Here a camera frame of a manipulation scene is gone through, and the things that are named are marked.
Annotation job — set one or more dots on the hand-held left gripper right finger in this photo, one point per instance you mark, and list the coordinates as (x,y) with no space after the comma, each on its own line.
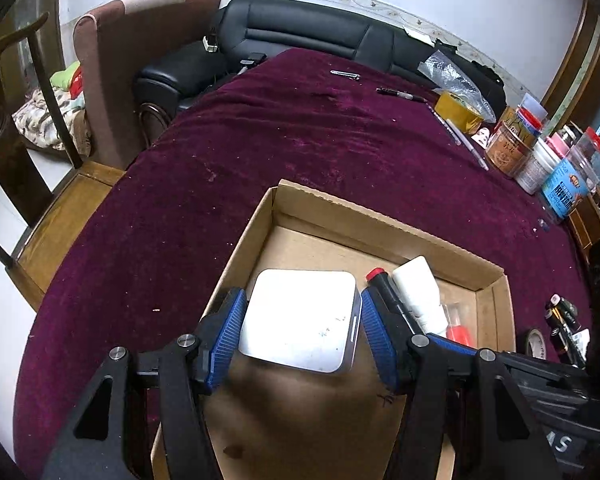
(377,345)

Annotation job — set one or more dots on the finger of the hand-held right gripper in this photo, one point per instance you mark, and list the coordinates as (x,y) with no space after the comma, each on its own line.
(452,342)

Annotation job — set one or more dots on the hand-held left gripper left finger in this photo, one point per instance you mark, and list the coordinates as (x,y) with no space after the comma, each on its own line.
(225,340)

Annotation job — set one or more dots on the black marker with red cap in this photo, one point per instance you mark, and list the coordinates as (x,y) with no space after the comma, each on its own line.
(387,290)

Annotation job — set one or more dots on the white square device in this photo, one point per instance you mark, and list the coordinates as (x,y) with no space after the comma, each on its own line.
(295,320)

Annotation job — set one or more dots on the cardboard box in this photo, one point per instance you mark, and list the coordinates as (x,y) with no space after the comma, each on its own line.
(320,240)

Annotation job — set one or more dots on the orange capped glue tube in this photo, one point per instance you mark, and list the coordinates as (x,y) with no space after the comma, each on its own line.
(457,330)

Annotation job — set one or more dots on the white plastic bottle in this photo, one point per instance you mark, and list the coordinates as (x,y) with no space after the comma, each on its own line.
(417,285)

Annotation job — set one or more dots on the black tape roll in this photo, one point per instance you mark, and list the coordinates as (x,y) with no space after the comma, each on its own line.
(535,344)

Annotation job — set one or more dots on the small blue clear piece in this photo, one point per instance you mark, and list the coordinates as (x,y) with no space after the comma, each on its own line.
(543,225)

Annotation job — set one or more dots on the wooden cabinet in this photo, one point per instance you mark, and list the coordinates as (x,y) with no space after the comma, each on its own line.
(592,220)

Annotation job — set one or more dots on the white plastic tub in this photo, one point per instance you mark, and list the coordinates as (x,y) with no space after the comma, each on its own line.
(540,167)

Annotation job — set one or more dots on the brown labelled jar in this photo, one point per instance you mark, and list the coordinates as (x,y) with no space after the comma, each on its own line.
(507,150)

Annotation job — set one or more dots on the clear jar with blue label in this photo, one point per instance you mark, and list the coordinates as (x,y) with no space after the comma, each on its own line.
(572,180)

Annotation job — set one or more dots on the small printed card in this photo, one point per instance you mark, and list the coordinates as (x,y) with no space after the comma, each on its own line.
(481,137)

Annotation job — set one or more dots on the burgundy velvet tablecloth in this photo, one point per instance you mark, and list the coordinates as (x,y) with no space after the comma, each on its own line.
(290,140)

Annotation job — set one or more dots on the yellow tape roll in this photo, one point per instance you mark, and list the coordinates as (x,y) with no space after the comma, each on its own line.
(457,110)

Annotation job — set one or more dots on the gold jar with red lid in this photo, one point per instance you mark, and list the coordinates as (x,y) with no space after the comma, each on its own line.
(527,115)

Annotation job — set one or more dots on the black marker pen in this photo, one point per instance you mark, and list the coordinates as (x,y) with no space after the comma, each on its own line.
(400,94)

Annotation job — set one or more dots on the clear plastic bag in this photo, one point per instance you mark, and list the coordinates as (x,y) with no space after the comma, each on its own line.
(452,75)

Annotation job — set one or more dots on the small silver metal clip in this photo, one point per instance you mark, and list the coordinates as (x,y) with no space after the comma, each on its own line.
(345,75)

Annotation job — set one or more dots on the dark wooden chair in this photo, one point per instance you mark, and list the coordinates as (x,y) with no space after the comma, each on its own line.
(20,160)

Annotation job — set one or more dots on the pile of clothes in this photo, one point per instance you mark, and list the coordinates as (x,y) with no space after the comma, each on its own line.
(50,110)

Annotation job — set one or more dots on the brown fabric armchair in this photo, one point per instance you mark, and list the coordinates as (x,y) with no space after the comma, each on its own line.
(125,60)

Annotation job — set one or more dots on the black leather sofa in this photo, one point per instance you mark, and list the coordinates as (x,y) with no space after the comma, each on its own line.
(300,30)

